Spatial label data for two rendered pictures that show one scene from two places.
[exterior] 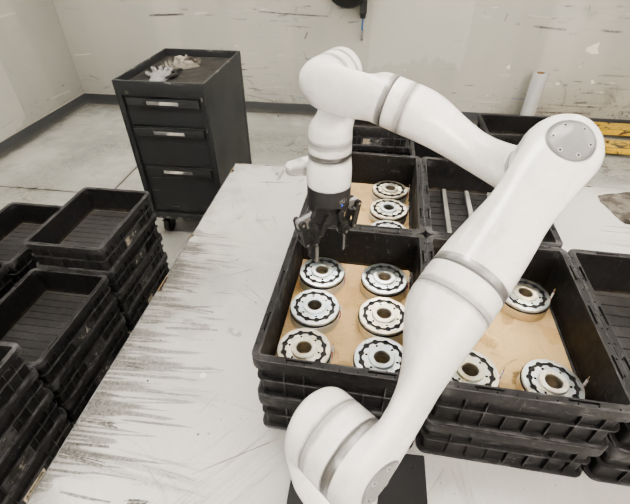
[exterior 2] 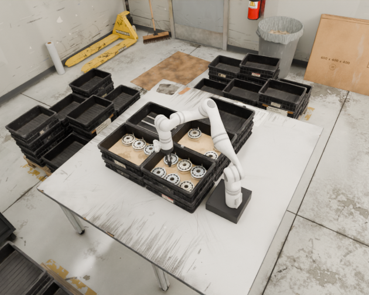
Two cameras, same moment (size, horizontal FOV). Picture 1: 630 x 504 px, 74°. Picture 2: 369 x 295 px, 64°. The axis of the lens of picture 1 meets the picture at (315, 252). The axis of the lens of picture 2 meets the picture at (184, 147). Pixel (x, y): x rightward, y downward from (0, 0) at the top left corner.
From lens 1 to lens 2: 1.32 m
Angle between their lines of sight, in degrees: 45
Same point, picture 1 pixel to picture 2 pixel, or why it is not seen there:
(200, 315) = (137, 223)
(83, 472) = (183, 266)
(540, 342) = (208, 140)
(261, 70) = not seen: outside the picture
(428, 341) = (229, 148)
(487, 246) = (220, 129)
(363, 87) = (176, 120)
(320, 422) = (232, 171)
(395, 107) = (183, 119)
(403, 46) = not seen: outside the picture
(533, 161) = (211, 111)
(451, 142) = (192, 117)
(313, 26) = not seen: outside the picture
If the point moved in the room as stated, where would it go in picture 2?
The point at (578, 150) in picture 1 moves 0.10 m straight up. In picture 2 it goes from (213, 105) to (213, 90)
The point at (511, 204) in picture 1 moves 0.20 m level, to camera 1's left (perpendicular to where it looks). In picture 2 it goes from (215, 120) to (202, 143)
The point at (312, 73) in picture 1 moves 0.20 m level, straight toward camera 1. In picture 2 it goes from (167, 125) to (202, 134)
